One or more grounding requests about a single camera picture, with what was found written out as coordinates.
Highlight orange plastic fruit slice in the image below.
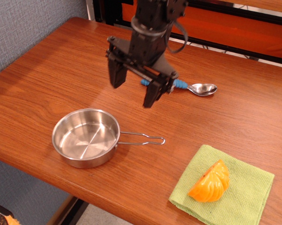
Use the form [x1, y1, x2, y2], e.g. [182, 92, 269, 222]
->
[188, 159, 230, 203]

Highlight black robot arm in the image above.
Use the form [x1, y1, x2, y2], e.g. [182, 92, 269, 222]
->
[107, 0, 188, 108]

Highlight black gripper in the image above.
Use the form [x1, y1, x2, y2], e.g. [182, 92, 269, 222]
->
[106, 22, 179, 108]

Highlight orange object at corner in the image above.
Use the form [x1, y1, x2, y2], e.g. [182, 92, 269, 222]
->
[0, 214, 20, 225]

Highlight blue handled metal spoon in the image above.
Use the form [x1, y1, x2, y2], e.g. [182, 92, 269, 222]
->
[140, 78, 218, 97]

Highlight orange panel black frame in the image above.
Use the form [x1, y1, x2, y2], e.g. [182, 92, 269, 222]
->
[94, 0, 282, 64]

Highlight green folded cloth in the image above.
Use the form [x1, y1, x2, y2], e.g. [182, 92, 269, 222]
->
[169, 145, 274, 225]

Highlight wooden table leg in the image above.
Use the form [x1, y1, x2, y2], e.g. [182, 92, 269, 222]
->
[47, 195, 89, 225]

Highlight silver steel pan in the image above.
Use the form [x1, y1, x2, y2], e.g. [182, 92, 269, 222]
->
[52, 108, 166, 169]

